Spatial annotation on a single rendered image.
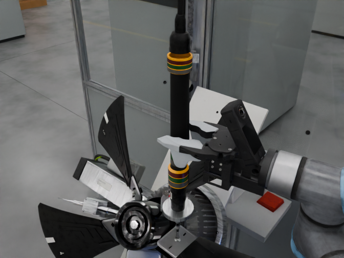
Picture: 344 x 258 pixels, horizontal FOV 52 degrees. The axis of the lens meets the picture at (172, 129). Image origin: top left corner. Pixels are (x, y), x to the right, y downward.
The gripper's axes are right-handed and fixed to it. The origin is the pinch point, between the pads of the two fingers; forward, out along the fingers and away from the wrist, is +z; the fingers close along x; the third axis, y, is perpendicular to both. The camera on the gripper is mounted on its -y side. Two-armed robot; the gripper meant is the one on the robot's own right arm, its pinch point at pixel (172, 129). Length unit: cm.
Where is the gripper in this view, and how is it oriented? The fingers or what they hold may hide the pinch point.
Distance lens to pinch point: 68.3
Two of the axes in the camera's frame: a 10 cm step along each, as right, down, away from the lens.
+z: -8.7, -2.6, 4.1
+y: -0.1, 8.5, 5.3
